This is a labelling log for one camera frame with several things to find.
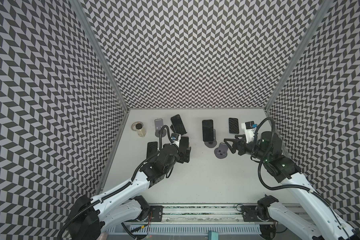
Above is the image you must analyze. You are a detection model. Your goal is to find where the spice jar with black lid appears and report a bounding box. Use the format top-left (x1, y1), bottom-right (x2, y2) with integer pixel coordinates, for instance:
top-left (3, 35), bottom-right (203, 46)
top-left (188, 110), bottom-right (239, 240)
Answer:
top-left (131, 122), bottom-right (146, 138)

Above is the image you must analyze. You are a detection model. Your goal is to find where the grey round stand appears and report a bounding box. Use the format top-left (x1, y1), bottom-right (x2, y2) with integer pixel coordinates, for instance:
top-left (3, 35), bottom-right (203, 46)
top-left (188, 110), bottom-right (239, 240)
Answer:
top-left (154, 119), bottom-right (164, 138)
top-left (214, 143), bottom-right (229, 159)
top-left (204, 129), bottom-right (217, 149)

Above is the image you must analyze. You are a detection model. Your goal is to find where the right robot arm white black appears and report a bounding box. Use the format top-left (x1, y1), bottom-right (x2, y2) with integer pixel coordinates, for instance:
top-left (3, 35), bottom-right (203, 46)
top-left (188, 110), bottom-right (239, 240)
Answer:
top-left (224, 129), bottom-right (360, 240)

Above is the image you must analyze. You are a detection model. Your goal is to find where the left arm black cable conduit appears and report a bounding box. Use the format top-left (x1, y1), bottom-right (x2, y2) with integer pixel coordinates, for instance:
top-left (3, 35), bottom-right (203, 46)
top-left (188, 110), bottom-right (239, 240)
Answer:
top-left (56, 124), bottom-right (176, 240)

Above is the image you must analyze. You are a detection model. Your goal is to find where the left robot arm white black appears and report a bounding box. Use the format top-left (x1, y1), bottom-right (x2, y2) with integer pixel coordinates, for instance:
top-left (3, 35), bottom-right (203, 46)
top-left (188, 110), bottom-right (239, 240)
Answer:
top-left (57, 144), bottom-right (192, 240)

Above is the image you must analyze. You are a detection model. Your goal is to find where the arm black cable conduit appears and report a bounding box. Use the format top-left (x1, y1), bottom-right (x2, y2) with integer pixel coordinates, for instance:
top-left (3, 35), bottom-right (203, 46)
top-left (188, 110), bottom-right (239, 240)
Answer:
top-left (253, 116), bottom-right (349, 235)
top-left (56, 124), bottom-right (176, 240)

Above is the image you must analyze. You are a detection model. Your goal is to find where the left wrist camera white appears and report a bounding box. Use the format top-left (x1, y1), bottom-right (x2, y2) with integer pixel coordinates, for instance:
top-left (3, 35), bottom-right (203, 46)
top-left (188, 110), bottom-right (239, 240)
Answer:
top-left (170, 133), bottom-right (181, 148)

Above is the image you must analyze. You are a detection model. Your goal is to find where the teal phone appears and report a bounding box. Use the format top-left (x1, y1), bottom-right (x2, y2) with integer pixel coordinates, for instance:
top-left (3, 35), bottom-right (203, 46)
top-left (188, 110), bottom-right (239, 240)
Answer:
top-left (229, 118), bottom-right (240, 135)
top-left (171, 114), bottom-right (187, 135)

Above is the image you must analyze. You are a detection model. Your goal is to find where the silver aluminium corner post right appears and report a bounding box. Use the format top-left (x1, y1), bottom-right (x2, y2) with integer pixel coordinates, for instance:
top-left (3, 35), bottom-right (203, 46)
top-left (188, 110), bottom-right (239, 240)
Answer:
top-left (264, 0), bottom-right (334, 114)

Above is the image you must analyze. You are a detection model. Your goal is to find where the metal base rail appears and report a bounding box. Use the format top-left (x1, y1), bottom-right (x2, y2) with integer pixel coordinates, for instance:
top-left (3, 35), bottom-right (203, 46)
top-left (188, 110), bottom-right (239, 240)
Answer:
top-left (107, 204), bottom-right (288, 237)

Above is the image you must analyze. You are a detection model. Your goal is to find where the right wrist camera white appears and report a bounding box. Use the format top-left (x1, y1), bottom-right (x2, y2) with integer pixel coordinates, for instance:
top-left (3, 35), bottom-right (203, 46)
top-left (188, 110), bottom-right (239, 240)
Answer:
top-left (241, 121), bottom-right (257, 144)

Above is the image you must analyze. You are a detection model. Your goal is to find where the teal phone on black stand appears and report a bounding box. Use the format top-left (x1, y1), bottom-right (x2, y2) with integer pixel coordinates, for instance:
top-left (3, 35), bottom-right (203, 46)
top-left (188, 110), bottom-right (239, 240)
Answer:
top-left (171, 114), bottom-right (187, 135)

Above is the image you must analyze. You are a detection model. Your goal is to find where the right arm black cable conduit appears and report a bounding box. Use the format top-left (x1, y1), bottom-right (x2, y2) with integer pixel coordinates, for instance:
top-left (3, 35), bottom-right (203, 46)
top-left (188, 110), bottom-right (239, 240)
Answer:
top-left (253, 116), bottom-right (349, 235)

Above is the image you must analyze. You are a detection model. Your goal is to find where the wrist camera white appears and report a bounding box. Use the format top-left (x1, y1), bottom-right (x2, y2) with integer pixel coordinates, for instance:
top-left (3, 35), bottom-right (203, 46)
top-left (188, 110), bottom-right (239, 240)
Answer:
top-left (241, 121), bottom-right (257, 144)
top-left (170, 133), bottom-right (181, 148)

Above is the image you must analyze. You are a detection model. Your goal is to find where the silver aluminium corner post left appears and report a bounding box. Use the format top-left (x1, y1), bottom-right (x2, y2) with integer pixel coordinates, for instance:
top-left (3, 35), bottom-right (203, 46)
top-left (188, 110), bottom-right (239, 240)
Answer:
top-left (70, 0), bottom-right (129, 112)

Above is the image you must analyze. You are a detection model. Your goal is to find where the silver aluminium corner post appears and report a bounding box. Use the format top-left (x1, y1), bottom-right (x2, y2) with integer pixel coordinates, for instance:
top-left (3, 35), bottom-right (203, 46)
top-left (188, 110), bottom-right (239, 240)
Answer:
top-left (264, 0), bottom-right (334, 114)
top-left (70, 0), bottom-right (129, 112)

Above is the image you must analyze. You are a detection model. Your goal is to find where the purple edged phone black stand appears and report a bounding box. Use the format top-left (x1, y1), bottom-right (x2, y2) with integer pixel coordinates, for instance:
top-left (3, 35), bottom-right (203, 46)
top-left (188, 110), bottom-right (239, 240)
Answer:
top-left (179, 136), bottom-right (190, 153)

